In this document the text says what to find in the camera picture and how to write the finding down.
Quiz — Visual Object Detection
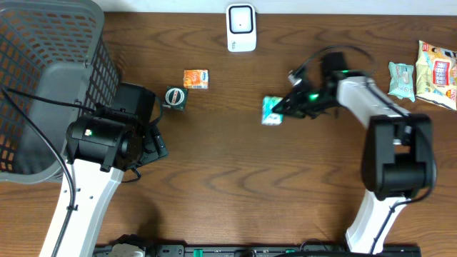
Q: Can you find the grey plastic mesh basket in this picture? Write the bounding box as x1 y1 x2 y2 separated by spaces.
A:
1 0 120 184

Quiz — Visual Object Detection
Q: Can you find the green tissue pack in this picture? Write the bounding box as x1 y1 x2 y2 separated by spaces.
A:
261 96 283 126

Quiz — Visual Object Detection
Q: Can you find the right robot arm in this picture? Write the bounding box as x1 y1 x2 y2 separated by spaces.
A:
272 68 437 255

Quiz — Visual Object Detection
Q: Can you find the teal small snack packet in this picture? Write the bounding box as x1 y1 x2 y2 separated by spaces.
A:
388 62 415 102

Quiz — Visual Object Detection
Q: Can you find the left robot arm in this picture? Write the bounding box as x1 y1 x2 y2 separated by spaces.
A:
40 107 168 256

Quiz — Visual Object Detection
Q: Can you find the dark green round-label box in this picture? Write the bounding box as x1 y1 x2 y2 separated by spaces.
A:
162 86 188 111

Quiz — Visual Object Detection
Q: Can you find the white barcode scanner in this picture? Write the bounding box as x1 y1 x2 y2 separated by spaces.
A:
226 4 257 52

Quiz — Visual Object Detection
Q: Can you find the orange tissue pack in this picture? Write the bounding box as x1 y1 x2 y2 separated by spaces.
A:
183 69 209 89

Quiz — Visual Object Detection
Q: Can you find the large white snack bag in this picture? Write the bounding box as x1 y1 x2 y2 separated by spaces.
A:
416 41 456 111

